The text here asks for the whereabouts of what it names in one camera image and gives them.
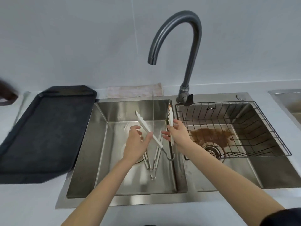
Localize dark sleeve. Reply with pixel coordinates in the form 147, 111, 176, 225
261, 207, 301, 226

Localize metal sink drain strainer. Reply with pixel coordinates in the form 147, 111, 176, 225
202, 142, 227, 161

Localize person's left forearm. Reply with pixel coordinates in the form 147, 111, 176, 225
61, 159, 142, 226

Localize white and metal kitchen tongs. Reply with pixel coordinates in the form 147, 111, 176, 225
135, 103, 176, 160
141, 128, 164, 179

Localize person's right forearm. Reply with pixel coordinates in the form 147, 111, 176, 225
180, 142, 286, 226

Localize stainless steel double sink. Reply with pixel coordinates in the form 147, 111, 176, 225
55, 92, 301, 209

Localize dark grey gooseneck faucet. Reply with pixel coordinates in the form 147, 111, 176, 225
147, 10, 203, 107

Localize black rectangular tray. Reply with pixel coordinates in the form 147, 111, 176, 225
0, 85, 97, 184

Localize stainless steel basin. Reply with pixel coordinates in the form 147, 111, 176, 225
267, 89, 301, 131

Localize person's right hand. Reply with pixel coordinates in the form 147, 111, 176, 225
161, 119, 196, 155

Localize black wire drying basket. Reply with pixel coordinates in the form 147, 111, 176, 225
176, 101, 292, 159

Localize dark brown object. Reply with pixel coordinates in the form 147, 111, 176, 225
0, 79, 19, 106

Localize beige dish cloth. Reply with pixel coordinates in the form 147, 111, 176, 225
107, 83, 164, 99

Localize person's left hand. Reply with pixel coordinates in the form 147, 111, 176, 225
122, 125, 154, 164

